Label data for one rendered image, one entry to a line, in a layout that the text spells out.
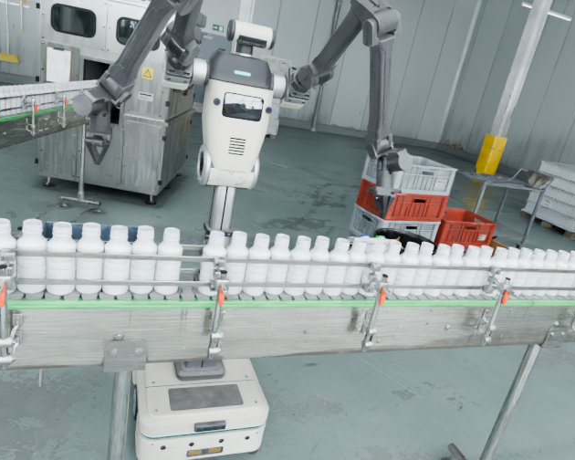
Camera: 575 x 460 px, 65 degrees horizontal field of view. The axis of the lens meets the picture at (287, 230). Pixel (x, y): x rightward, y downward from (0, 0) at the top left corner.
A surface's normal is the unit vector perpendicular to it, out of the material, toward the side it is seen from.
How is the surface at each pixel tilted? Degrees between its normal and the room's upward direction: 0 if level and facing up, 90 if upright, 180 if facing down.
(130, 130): 90
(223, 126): 90
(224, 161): 90
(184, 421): 31
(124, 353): 90
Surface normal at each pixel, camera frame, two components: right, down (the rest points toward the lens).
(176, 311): 0.33, 0.37
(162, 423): 0.33, -0.60
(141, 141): 0.03, 0.33
